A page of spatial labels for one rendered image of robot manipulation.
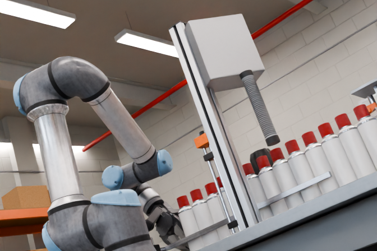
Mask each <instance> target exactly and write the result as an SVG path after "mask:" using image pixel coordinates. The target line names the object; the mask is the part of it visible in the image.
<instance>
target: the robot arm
mask: <svg viewBox="0 0 377 251"><path fill-rule="evenodd" d="M110 86H111V82H110V81H109V79H108V78H107V77H106V75H105V74H104V73H103V72H102V71H101V70H100V69H99V68H97V67H96V66H95V65H93V64H91V63H89V62H88V61H86V60H83V59H81V58H78V57H71V56H65V57H59V58H57V59H55V60H54V61H52V62H50V63H48V64H46V65H44V66H42V67H40V68H38V69H36V70H34V71H32V72H29V73H27V74H26V75H25V76H23V77H21V78H19V79H18V80H17V82H16V83H15V85H14V88H13V98H14V101H15V104H16V106H18V107H19V111H20V112H21V113H22V114H23V115H24V116H26V117H27V118H28V120H29V121H31V122H33V123H34V125H35V130H36V135H37V138H38V143H39V148H40V153H41V156H42V162H43V166H44V171H45V177H46V180H47V184H48V190H49V195H50V200H51V203H52V204H51V206H50V208H49V209H48V211H47V213H48V218H49V221H47V222H46V223H45V224H44V226H43V229H42V237H43V242H44V244H45V246H46V248H47V249H48V251H98V250H101V249H103V248H104V250H105V251H156V249H155V248H154V246H153V244H152V242H151V238H150V235H149V232H150V231H152V229H153V228H154V225H155V223H156V225H155V227H156V231H157V232H158V233H159V235H160V236H159V237H161V238H162V240H163V241H164V242H165V243H166V244H167V245H170V244H172V243H174V242H176V241H178V240H180V238H181V239H183V238H185V233H184V231H183V228H182V225H181V221H180V218H179V215H178V212H179V210H180V209H173V208H172V207H171V206H170V205H169V204H168V203H167V202H164V201H163V200H162V199H161V197H160V195H159V194H158V193H157V192H156V191H155V190H154V189H153V188H152V187H151V186H150V185H149V184H148V183H147V182H148V181H150V180H153V179H155V178H157V177H161V176H163V175H165V174H167V173H169V172H171V171H172V169H173V161H172V158H171V156H170V154H169V153H168V152H167V151H166V150H158V151H157V150H156V149H155V147H154V146H153V145H152V144H151V142H150V141H149V140H148V138H147V137H146V135H145V134H144V133H143V131H142V130H141V129H140V127H139V126H138V125H137V123H136V122H135V121H134V119H133V118H132V116H131V115H130V114H129V112H128V111H127V110H126V108H125V107H124V106H123V105H122V103H121V102H120V100H119V99H118V97H117V96H116V95H115V94H114V92H113V91H112V89H111V88H110ZM75 96H78V97H79V98H80V99H81V100H82V101H83V102H84V103H89V104H90V106H91V107H92V108H93V109H94V111H95V112H96V113H97V114H98V116H99V117H100V118H101V120H102V121H103V122H104V124H105V125H106V126H107V127H108V129H109V130H110V131H111V132H112V134H113V135H114V136H115V138H116V139H117V140H118V141H119V143H120V144H121V145H122V147H123V148H124V149H125V150H126V152H127V153H128V154H129V155H130V156H131V158H132V159H133V161H134V162H131V163H129V164H127V165H124V166H122V167H119V166H115V165H111V166H109V167H107V168H106V169H105V170H104V172H103V174H102V183H103V185H104V186H105V187H106V188H108V189H110V190H111V191H109V192H104V193H99V194H96V195H94V196H92V197H91V200H90V199H88V198H86V197H85V196H84V194H83V191H82V186H81V182H80V177H79V173H78V169H77V165H76V160H75V156H74V153H73V148H72V144H71V139H70V135H69V132H68V127H67V123H66V118H65V116H66V114H67V113H68V111H69V108H68V103H67V100H69V99H71V98H73V97H75ZM91 203H92V204H91ZM143 213H145V214H146V215H147V216H148V218H147V219H146V220H145V218H144V214H143ZM179 237H180V238H179Z"/></svg>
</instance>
